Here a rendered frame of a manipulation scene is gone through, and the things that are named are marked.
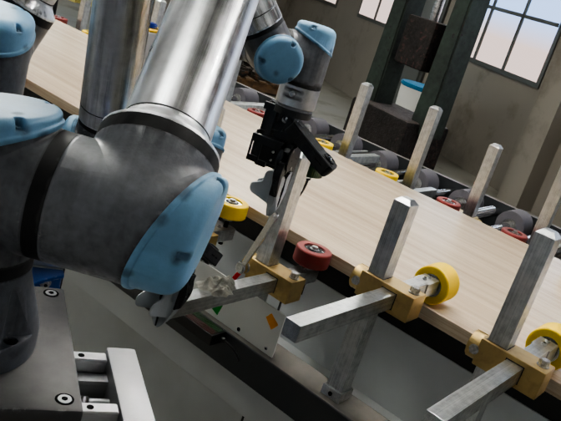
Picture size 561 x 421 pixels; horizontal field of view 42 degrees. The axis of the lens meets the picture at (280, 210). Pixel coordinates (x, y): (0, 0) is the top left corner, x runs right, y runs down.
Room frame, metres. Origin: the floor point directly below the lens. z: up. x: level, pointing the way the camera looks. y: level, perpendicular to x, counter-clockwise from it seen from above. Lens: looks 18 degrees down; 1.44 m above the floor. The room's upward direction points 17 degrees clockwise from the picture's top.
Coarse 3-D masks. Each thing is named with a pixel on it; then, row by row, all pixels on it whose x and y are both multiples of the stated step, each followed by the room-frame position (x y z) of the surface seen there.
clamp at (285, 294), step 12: (252, 264) 1.41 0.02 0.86; (264, 264) 1.40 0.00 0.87; (276, 264) 1.42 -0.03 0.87; (276, 276) 1.38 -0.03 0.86; (288, 276) 1.38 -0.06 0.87; (300, 276) 1.40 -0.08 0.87; (276, 288) 1.37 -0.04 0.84; (288, 288) 1.36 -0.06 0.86; (300, 288) 1.38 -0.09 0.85; (288, 300) 1.36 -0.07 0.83
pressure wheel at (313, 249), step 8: (296, 248) 1.47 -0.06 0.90; (304, 248) 1.47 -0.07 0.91; (312, 248) 1.48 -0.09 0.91; (320, 248) 1.50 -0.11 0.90; (296, 256) 1.46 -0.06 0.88; (304, 256) 1.45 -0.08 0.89; (312, 256) 1.45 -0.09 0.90; (320, 256) 1.45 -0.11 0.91; (328, 256) 1.46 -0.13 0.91; (304, 264) 1.45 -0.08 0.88; (312, 264) 1.45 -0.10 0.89; (320, 264) 1.45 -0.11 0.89; (328, 264) 1.47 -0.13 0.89
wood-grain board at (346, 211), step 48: (48, 48) 2.72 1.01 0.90; (48, 96) 2.11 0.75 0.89; (240, 144) 2.20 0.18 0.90; (240, 192) 1.73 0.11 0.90; (336, 192) 2.00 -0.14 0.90; (384, 192) 2.16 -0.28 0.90; (288, 240) 1.57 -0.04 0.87; (336, 240) 1.60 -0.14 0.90; (432, 240) 1.83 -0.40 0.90; (480, 240) 1.97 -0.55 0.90; (480, 288) 1.58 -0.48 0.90
